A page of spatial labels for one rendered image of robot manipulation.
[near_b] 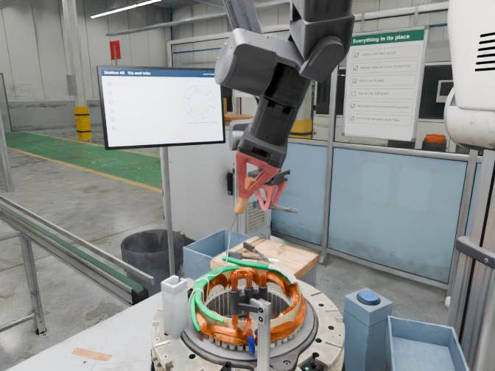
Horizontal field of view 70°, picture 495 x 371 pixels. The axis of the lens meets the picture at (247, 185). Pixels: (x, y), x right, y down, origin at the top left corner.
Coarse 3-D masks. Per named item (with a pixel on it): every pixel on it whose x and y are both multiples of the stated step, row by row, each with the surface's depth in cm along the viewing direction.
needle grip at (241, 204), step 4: (248, 180) 54; (252, 180) 54; (248, 184) 54; (252, 184) 54; (248, 188) 54; (240, 200) 55; (244, 200) 55; (236, 204) 56; (240, 204) 55; (244, 204) 55; (236, 208) 56; (240, 208) 56; (244, 208) 56; (236, 212) 56; (240, 212) 56
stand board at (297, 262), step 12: (252, 240) 99; (252, 252) 91; (264, 252) 91; (276, 252) 91; (288, 252) 91; (300, 252) 91; (216, 264) 86; (228, 264) 85; (276, 264) 85; (288, 264) 85; (300, 264) 85; (312, 264) 88; (300, 276) 83
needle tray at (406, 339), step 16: (400, 320) 65; (416, 320) 64; (400, 336) 66; (416, 336) 65; (432, 336) 64; (448, 336) 63; (400, 352) 62; (416, 352) 62; (432, 352) 62; (448, 352) 62; (400, 368) 59; (416, 368) 59; (432, 368) 59; (448, 368) 59; (464, 368) 54
